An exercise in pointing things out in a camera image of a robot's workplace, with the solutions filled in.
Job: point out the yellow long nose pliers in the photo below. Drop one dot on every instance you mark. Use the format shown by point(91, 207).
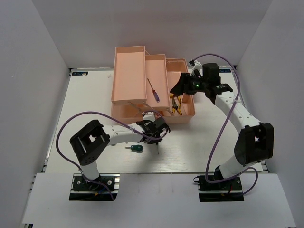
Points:
point(176, 104)

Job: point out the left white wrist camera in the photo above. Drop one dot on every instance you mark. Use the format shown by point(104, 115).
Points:
point(148, 116)

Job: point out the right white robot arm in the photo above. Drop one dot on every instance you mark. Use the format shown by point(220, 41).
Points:
point(255, 141)

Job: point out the stubby dark green screwdriver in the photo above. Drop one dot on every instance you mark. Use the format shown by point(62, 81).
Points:
point(135, 148)

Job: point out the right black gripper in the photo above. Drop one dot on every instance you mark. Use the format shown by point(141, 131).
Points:
point(183, 85)

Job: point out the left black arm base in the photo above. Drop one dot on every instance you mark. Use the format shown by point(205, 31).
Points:
point(81, 190)

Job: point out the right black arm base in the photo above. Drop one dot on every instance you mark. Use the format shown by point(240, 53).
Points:
point(229, 191)

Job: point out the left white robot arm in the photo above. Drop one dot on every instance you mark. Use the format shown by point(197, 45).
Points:
point(92, 139)

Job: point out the pink plastic toolbox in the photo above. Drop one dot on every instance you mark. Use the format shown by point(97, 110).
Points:
point(142, 82)

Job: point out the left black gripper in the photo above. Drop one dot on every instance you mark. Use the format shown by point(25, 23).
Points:
point(154, 141)

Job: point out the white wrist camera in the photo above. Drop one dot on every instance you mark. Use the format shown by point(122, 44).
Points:
point(148, 116)
point(195, 68)

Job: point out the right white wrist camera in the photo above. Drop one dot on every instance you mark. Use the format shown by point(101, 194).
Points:
point(195, 68)

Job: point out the blue handled small screwdriver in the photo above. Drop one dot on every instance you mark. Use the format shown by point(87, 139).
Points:
point(154, 92)

